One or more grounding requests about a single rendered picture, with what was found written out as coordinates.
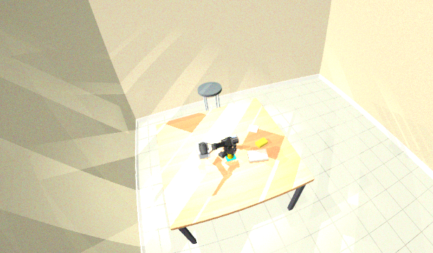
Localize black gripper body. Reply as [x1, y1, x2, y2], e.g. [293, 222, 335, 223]
[218, 144, 237, 158]

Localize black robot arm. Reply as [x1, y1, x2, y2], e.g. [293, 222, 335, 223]
[198, 137, 239, 155]

